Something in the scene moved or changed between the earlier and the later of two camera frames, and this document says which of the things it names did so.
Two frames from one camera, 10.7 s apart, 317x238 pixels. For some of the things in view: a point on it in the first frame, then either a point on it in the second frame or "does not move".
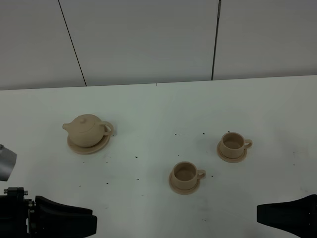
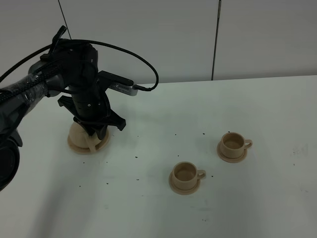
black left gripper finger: [45, 208] to [101, 134]
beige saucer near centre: [183, 192] does not move
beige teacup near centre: [185, 175] does not move
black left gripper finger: [67, 226] to [89, 130]
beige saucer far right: [231, 159] does not move
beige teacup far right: [233, 144] does not move
